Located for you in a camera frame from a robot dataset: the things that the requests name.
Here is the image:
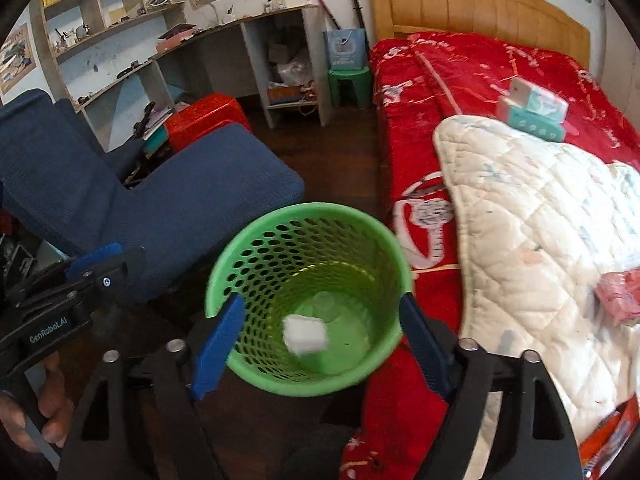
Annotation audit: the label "orange snack wrapper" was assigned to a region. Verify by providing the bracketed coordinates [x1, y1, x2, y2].
[578, 396, 639, 479]

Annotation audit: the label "red sword stick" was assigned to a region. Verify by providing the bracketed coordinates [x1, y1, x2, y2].
[317, 0, 342, 30]

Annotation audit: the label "green plastic stool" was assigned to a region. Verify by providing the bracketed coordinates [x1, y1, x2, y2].
[329, 66, 372, 110]

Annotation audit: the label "white quilted blanket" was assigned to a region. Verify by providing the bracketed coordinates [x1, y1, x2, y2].
[433, 115, 639, 441]

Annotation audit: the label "green perforated trash basket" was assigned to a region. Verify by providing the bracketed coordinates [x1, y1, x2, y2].
[205, 203, 413, 398]

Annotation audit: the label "blue paper bag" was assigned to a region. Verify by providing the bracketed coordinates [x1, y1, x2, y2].
[324, 28, 367, 70]

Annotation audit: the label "pink red snack wrapper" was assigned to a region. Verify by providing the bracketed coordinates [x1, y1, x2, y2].
[596, 268, 640, 325]

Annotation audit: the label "wooden headboard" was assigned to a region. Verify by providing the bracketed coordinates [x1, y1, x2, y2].
[371, 0, 590, 67]

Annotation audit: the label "white desk shelf unit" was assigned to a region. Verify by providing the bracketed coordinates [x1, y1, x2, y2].
[28, 0, 333, 151]

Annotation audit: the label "person's left hand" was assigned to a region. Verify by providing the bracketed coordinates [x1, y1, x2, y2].
[1, 352, 75, 453]

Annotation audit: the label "red plastic box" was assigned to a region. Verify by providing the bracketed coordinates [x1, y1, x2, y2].
[165, 93, 252, 153]

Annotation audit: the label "blue fabric chair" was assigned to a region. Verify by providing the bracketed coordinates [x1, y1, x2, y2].
[1, 89, 305, 304]

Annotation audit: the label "white foam block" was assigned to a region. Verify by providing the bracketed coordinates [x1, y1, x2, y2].
[282, 314, 329, 356]

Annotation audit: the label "black sword stick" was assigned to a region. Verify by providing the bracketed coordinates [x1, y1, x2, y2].
[352, 0, 370, 52]

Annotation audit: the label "teal tissue pack bottom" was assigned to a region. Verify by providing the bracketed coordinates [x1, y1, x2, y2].
[496, 96, 566, 142]

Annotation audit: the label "red patterned bed quilt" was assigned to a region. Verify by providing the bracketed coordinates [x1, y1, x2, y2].
[372, 32, 639, 478]

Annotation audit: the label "white tissue pack top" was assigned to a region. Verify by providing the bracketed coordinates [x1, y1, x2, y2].
[509, 77, 568, 124]

